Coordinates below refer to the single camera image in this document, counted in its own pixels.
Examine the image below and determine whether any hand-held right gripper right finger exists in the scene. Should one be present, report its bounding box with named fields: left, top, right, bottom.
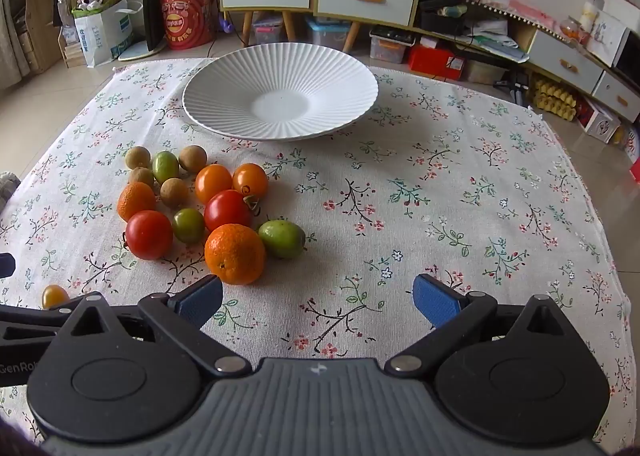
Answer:
left=384, top=273, right=588, bottom=380

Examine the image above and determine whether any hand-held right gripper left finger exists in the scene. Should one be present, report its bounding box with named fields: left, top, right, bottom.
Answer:
left=50, top=274, right=252, bottom=380

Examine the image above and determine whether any small yellow tomato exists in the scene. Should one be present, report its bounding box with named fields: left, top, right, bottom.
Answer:
left=41, top=284, right=70, bottom=310

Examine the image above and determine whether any mandarin orange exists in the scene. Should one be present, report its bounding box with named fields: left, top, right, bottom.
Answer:
left=204, top=223, right=266, bottom=285
left=117, top=182, right=157, bottom=222

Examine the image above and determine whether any green tomato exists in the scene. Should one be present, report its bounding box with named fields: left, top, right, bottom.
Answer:
left=173, top=208, right=206, bottom=244

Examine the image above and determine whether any red tomato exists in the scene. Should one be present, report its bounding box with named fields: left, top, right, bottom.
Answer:
left=204, top=189, right=253, bottom=233
left=125, top=210, right=174, bottom=261

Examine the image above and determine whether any green jujube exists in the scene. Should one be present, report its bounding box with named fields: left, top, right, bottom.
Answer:
left=152, top=151, right=180, bottom=185
left=258, top=219, right=306, bottom=259

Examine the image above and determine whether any orange tomato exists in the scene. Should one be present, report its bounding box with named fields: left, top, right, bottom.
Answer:
left=195, top=164, right=233, bottom=205
left=232, top=163, right=269, bottom=199

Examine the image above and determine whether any white ribbed plate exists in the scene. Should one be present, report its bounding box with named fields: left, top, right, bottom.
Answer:
left=182, top=42, right=379, bottom=141

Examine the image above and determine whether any grey quilted cushion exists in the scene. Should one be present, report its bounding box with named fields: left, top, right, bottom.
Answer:
left=0, top=171, right=21, bottom=207

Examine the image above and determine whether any floral tablecloth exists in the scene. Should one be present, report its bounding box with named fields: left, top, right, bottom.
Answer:
left=0, top=57, right=633, bottom=456

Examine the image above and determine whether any black handheld tool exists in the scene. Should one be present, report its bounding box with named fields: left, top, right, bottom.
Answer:
left=495, top=70, right=531, bottom=104

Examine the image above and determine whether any grey curtain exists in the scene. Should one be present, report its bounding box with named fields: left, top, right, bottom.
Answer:
left=0, top=0, right=33, bottom=94

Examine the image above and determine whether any yellow egg carton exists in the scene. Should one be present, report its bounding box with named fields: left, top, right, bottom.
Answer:
left=530, top=77, right=581, bottom=123

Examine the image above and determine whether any red cardboard box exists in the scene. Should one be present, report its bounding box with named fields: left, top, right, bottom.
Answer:
left=408, top=44, right=467, bottom=82

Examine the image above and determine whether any white printed carton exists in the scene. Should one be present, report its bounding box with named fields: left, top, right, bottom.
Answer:
left=577, top=100, right=623, bottom=144

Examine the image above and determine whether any white paper shopping bag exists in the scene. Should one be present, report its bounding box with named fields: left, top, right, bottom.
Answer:
left=71, top=0, right=143, bottom=68

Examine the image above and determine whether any white round base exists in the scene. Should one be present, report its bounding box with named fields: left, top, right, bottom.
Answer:
left=118, top=40, right=167, bottom=62

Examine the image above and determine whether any clear box black lid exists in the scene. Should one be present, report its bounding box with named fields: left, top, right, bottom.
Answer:
left=369, top=26, right=417, bottom=64

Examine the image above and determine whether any red printed bucket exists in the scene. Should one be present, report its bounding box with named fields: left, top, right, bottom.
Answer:
left=156, top=0, right=219, bottom=51

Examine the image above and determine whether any long low wooden cabinet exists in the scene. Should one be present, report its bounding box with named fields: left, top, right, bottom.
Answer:
left=414, top=0, right=640, bottom=124

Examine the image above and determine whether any clear box pink lid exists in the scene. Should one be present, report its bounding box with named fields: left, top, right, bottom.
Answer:
left=251, top=14, right=287, bottom=44

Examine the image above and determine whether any black storage bin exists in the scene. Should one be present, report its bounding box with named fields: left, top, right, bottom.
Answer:
left=417, top=0, right=468, bottom=36

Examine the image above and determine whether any black flat panel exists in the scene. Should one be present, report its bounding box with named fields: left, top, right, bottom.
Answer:
left=143, top=0, right=164, bottom=52

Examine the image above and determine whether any clear box blue lid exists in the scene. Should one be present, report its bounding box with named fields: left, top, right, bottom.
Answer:
left=305, top=17, right=352, bottom=53

